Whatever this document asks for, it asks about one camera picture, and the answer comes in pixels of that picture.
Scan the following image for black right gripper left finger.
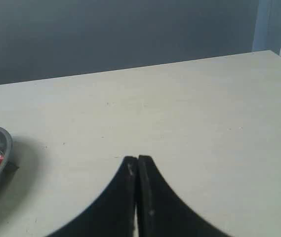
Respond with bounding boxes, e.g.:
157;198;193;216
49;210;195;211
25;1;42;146
50;157;137;237

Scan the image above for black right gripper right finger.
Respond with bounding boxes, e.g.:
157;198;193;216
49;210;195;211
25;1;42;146
138;155;227;237

